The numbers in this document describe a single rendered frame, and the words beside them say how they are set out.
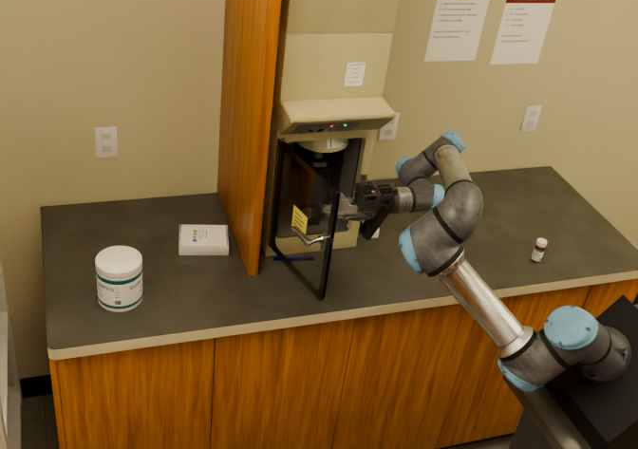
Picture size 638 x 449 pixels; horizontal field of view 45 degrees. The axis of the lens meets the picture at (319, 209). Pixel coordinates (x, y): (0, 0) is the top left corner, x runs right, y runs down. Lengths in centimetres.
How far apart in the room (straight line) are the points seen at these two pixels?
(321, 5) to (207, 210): 93
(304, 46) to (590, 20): 137
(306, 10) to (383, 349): 114
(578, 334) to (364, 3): 104
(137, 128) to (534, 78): 154
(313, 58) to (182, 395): 111
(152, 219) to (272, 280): 50
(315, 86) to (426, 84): 77
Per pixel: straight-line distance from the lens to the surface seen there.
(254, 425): 268
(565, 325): 202
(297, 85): 222
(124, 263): 225
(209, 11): 254
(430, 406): 294
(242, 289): 239
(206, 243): 250
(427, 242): 193
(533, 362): 204
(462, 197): 194
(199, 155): 276
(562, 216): 307
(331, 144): 238
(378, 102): 229
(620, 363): 215
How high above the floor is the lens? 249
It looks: 34 degrees down
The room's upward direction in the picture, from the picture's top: 8 degrees clockwise
